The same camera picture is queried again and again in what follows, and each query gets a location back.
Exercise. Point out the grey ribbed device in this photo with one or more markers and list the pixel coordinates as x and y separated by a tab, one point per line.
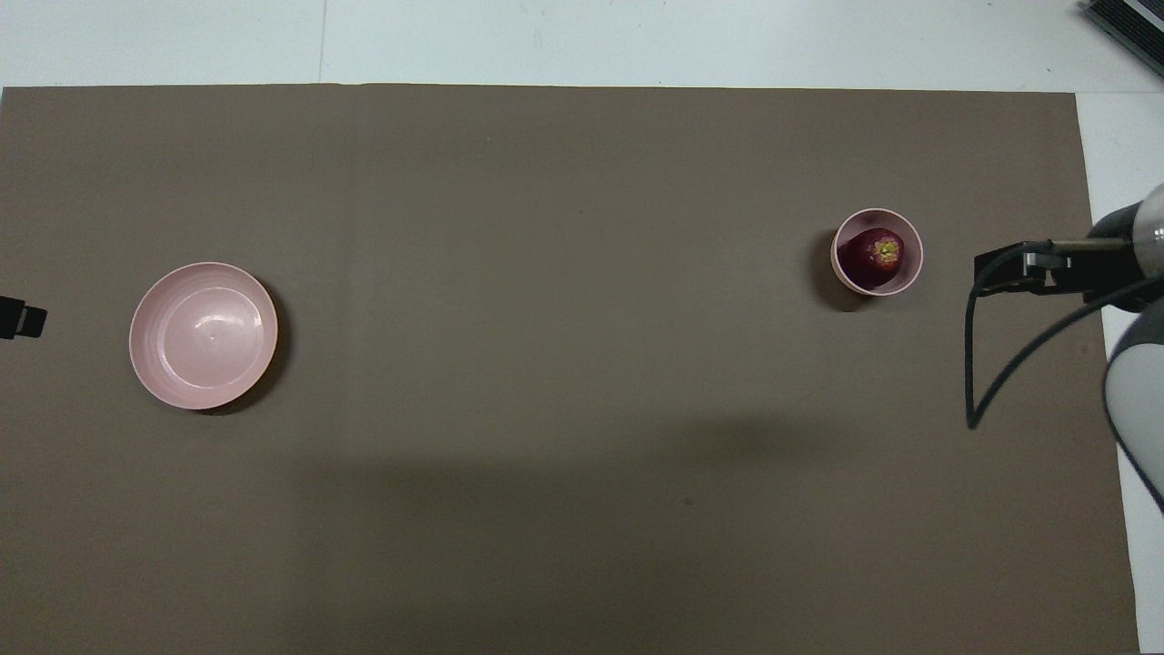
1132	20

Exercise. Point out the pink bowl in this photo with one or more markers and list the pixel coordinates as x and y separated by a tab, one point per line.
912	273

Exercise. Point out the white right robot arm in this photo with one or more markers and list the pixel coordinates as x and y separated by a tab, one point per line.
1141	391

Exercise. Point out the pink plate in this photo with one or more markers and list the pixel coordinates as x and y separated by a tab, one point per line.
202	335

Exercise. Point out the brown table mat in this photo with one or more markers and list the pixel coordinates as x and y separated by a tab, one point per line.
546	382

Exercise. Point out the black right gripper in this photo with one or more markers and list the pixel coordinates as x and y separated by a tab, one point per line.
1109	268

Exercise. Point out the red apple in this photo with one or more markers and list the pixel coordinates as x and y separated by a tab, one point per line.
875	256

